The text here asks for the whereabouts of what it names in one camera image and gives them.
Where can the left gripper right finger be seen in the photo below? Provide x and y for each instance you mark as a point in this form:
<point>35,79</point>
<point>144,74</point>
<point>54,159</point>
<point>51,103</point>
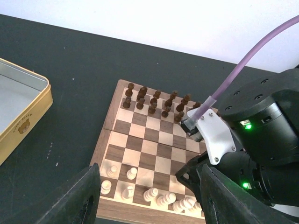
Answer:
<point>245,194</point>

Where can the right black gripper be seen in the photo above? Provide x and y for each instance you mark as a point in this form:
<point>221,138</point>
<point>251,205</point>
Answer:
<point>190,175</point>

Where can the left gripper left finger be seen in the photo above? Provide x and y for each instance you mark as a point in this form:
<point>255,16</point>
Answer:
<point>74,202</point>

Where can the light chess piece twelfth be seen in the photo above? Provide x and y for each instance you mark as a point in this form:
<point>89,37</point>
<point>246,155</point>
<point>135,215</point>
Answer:
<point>150,194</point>

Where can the light wooden chess piece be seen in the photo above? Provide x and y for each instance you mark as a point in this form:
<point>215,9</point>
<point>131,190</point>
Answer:
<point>127,193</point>

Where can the light chess piece eleventh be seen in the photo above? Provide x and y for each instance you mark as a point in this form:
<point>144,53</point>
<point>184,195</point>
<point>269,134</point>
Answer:
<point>131,174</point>

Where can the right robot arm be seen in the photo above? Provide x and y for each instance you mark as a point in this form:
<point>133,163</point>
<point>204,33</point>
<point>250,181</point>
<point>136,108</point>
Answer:
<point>253,140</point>

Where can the wooden chess board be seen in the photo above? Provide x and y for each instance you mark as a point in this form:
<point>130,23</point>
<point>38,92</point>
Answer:
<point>158,151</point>

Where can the dark chess pieces row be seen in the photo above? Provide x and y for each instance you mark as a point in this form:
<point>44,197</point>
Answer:
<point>153,107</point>

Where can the gold metal tin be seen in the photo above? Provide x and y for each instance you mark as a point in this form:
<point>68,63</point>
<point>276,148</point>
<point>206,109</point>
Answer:
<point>25,97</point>

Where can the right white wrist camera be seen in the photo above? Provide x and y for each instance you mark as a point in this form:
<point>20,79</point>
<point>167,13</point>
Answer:
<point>213,130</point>

